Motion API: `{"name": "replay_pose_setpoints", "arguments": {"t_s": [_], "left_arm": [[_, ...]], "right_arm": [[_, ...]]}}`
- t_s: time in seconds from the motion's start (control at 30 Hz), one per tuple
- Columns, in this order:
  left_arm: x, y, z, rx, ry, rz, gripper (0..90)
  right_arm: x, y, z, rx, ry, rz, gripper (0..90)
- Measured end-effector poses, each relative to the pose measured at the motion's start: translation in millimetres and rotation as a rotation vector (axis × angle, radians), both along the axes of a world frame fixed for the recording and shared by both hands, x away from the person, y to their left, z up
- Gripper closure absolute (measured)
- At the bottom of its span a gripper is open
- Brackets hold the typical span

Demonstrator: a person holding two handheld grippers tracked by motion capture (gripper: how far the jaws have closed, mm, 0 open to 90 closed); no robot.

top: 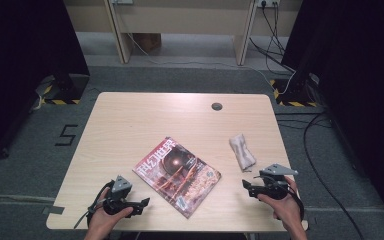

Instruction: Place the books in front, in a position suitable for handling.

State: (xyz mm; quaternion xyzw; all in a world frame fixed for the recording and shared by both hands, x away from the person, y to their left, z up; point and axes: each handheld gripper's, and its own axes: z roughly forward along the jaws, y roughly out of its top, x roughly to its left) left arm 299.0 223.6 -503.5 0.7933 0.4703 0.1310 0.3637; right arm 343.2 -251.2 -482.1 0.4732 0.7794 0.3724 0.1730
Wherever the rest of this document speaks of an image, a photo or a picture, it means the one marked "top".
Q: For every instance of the white cloth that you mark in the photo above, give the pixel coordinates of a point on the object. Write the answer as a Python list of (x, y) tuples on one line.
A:
[(242, 153)]

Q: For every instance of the person's left hand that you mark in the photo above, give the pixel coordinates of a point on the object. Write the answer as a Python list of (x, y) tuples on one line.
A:
[(101, 218)]

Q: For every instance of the brown cardboard box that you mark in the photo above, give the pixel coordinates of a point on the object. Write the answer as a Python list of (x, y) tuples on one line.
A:
[(148, 40)]

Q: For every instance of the white wall socket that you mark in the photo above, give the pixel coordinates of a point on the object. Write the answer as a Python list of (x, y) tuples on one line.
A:
[(268, 2)]

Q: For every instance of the black curtain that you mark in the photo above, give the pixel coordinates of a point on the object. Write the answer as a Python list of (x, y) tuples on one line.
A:
[(20, 66), (363, 83)]

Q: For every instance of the grey tape piece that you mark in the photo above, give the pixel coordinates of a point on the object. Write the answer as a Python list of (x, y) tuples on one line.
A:
[(311, 220), (55, 210)]

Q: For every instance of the glossy magazine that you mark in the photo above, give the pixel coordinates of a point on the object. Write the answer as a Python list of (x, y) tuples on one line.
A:
[(176, 176)]

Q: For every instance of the person's right hand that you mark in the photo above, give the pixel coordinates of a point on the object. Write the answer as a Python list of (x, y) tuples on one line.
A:
[(288, 210)]

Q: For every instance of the black stand base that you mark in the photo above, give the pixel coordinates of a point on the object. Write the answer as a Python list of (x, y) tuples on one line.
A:
[(293, 93), (68, 88)]

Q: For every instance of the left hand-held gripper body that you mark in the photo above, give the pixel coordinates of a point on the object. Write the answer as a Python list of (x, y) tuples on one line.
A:
[(120, 186)]

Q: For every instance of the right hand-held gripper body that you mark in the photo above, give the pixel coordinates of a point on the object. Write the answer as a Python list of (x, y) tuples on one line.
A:
[(275, 186)]

